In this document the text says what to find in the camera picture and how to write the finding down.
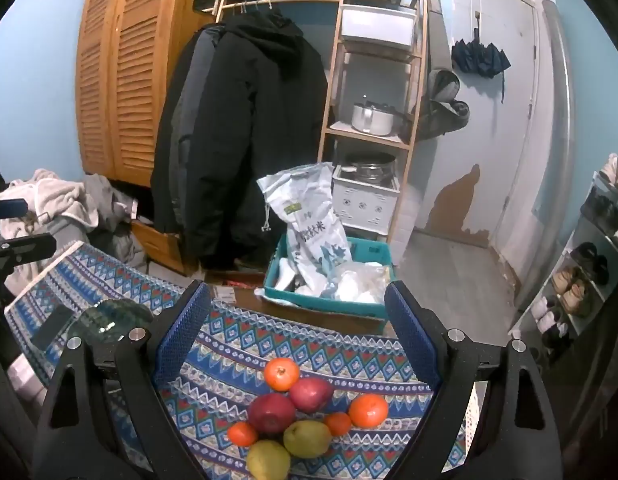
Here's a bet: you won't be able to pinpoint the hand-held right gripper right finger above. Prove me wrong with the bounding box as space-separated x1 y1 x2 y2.
384 280 565 480

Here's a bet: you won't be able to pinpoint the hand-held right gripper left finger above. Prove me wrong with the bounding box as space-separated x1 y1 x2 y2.
31 280 212 480

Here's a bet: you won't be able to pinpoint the dark green glass plate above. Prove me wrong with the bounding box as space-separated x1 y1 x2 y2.
69 299 155 345

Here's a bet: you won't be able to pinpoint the small orange tangerine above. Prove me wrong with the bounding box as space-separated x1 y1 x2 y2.
324 411 352 437
227 421 259 447

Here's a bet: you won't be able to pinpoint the red apple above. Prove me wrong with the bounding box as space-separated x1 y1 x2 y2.
247 392 297 436
289 377 336 414

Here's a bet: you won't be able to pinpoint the yellow pear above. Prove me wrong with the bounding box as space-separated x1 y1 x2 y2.
246 439 292 480
283 420 333 459

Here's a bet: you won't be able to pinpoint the patterned blue tablecloth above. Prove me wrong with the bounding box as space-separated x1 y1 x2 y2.
4 240 482 480

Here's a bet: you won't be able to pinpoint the cardboard box with red label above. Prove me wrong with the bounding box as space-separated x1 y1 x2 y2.
209 270 270 311

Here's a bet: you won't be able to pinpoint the white plastic bags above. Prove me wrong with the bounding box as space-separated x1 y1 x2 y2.
331 262 390 306

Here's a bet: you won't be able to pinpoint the flat cardboard box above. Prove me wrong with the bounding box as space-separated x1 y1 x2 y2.
261 295 390 336

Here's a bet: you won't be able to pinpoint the teal plastic crate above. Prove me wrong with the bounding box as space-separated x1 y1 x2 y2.
263 237 397 321

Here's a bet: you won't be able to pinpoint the black phone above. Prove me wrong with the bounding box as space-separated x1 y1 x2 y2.
31 304 74 352

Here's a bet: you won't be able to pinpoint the wooden drawer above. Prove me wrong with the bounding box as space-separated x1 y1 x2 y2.
131 220 200 277

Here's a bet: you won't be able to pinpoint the grey garment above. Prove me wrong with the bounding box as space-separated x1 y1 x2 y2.
84 174 150 273

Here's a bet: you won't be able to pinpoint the white lattice basket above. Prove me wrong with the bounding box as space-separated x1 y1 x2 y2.
331 164 401 233

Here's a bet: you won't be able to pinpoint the white rice bag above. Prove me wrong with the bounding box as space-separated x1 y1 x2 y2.
256 162 353 296

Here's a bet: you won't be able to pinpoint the black jacket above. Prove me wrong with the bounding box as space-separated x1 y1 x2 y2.
150 27 200 236

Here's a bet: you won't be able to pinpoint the rows of shoes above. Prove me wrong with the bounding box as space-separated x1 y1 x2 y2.
529 155 618 351

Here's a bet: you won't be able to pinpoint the metal pot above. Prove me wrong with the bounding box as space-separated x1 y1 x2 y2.
339 152 397 181

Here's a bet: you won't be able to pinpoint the wooden louvered wardrobe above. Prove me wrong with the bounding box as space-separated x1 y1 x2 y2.
75 0 225 188

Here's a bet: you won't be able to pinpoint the metal shoe rack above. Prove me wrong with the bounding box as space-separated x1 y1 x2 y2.
509 152 618 376

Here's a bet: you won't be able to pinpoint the grey jacket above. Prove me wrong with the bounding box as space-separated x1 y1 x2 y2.
170 25 225 221

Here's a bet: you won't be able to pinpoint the black hooded coat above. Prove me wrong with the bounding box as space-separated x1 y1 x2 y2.
181 7 330 271

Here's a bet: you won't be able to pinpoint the grey hanging bag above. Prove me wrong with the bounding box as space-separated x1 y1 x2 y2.
419 69 471 142

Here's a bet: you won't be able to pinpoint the white door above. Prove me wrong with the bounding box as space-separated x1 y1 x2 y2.
414 0 545 261

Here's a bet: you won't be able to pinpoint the grey vertical pipe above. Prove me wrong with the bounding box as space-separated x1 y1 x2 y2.
509 0 576 331

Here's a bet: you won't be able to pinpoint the wooden shelf rack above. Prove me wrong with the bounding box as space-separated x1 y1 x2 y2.
316 0 430 241

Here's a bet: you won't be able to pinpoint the dark blue umbrella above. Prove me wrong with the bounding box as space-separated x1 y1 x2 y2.
450 12 512 103

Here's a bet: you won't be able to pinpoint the white storage bin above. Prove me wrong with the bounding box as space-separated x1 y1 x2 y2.
339 4 420 53

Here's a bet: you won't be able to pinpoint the wooden clothes rail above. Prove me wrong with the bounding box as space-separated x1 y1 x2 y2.
216 0 342 13

